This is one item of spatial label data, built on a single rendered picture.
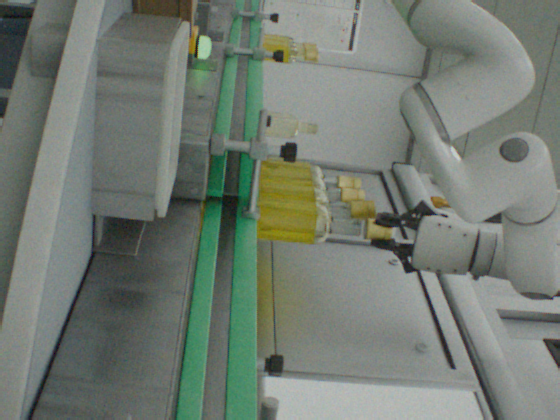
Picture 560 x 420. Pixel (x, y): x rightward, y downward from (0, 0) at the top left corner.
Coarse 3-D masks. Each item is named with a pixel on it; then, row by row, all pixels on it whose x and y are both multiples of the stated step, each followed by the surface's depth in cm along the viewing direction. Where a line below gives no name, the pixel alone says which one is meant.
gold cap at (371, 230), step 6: (366, 222) 128; (372, 222) 126; (366, 228) 128; (372, 228) 125; (378, 228) 125; (384, 228) 125; (390, 228) 125; (366, 234) 126; (372, 234) 125; (378, 234) 125; (384, 234) 125; (390, 234) 125; (384, 240) 127
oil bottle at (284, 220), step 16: (272, 208) 123; (288, 208) 123; (304, 208) 124; (320, 208) 125; (272, 224) 123; (288, 224) 123; (304, 224) 123; (320, 224) 123; (272, 240) 124; (288, 240) 124; (304, 240) 124; (320, 240) 124
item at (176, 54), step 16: (176, 32) 95; (176, 48) 85; (176, 64) 85; (176, 80) 102; (176, 96) 103; (176, 112) 104; (160, 128) 89; (176, 128) 105; (160, 144) 89; (176, 144) 106; (160, 160) 90; (176, 160) 107; (160, 176) 90; (160, 192) 91; (160, 208) 92
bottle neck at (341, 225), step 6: (336, 222) 125; (342, 222) 125; (348, 222) 125; (354, 222) 125; (360, 222) 126; (336, 228) 125; (342, 228) 125; (348, 228) 125; (354, 228) 125; (360, 228) 125; (342, 234) 126; (348, 234) 126; (354, 234) 126
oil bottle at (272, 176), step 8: (264, 176) 134; (272, 176) 134; (280, 176) 134; (288, 176) 135; (296, 176) 135; (304, 176) 136; (312, 176) 136; (288, 184) 133; (296, 184) 133; (304, 184) 133; (312, 184) 133; (320, 184) 134
